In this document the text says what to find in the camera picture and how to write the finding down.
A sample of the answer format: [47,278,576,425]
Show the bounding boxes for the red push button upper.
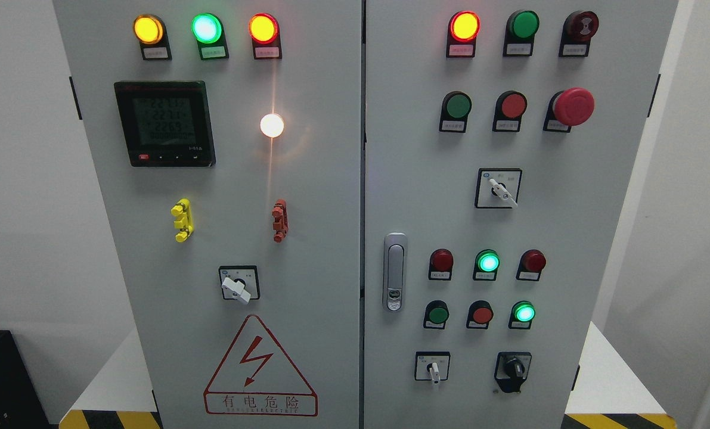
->
[492,91,528,132]

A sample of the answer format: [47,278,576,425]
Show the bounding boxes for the green lit indicator middle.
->
[472,249,500,281]

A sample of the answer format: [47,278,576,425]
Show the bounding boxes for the dark red indicator left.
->
[427,248,454,281]

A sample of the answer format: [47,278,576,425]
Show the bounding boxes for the red-orange indicator light right door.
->
[447,10,480,58]

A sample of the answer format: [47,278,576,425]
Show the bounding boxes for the red-orange indicator light door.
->
[248,12,282,60]
[447,10,480,58]

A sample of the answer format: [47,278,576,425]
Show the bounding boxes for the white lit indicator light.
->
[259,113,286,139]

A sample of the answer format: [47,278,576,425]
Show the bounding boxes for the white-handled selector switch upper right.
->
[475,168,523,209]

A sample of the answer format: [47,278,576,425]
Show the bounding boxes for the red push button lower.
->
[466,300,494,329]

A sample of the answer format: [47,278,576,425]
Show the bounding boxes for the grey right cabinet door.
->
[364,1,677,428]

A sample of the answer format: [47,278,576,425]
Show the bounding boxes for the grey cabinet door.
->
[53,1,362,428]
[364,1,677,428]

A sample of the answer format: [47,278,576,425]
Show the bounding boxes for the red push button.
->
[492,91,528,132]
[466,300,494,329]

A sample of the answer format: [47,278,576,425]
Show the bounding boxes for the black digital power meter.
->
[114,80,216,167]

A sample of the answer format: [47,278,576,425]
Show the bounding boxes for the red-orange indicator light left door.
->
[248,12,282,60]

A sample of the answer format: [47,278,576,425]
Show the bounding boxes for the white-handled selector switch left door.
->
[218,265,261,305]

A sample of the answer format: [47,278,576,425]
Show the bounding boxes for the green push button upper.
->
[439,91,472,133]

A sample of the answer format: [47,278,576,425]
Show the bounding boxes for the dark red indicator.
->
[427,248,454,281]
[516,249,547,282]

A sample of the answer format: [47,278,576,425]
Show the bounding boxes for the black rotary knob switch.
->
[494,352,532,393]

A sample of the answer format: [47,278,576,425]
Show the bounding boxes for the green lit indicator light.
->
[191,13,230,60]

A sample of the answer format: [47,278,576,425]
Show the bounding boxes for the yellow indicator light top left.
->
[133,14,172,61]

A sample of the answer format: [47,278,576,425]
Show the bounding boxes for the dark red indicator right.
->
[516,249,547,282]

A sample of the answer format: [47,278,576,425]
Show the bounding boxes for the green push button lower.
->
[423,300,449,329]

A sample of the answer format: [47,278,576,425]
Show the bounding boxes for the green lit button lower right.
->
[508,300,537,329]

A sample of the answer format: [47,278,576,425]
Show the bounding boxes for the red electrical hazard warning sticker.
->
[204,315,318,417]

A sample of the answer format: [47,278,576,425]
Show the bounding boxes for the yellow terminal block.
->
[170,198,194,243]

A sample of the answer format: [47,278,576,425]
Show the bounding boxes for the silver door handle lock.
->
[383,232,408,312]

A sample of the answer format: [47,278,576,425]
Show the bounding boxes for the dark red buzzer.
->
[559,11,599,58]

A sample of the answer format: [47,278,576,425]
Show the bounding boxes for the green push button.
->
[423,300,449,329]
[439,91,472,133]

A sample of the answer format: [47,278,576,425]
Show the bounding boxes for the small white selector switch bottom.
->
[414,351,452,385]

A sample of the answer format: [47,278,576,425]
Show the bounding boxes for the black box lower left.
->
[0,329,51,428]

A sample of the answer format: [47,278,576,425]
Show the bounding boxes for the white platform with hazard stripes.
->
[58,324,677,428]

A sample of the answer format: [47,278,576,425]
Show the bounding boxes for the red emergency stop mushroom button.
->
[543,87,595,133]

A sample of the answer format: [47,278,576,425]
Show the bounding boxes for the green unlit top indicator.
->
[503,9,540,57]

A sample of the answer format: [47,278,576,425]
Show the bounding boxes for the red terminal block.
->
[271,198,289,243]

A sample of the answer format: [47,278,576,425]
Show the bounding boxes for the grey left cabinet door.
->
[53,1,362,428]

